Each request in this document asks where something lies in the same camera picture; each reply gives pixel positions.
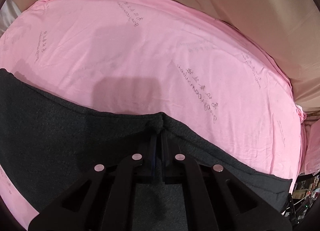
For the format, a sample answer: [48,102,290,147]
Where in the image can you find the cluttered shelf items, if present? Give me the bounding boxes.
[292,175,319,221]

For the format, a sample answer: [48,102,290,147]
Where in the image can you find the dark grey pants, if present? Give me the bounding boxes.
[1,69,291,230]

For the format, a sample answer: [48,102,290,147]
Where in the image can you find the white satin curtain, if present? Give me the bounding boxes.
[0,0,21,36]

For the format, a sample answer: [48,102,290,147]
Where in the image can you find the pink bed sheet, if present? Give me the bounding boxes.
[1,0,303,230]

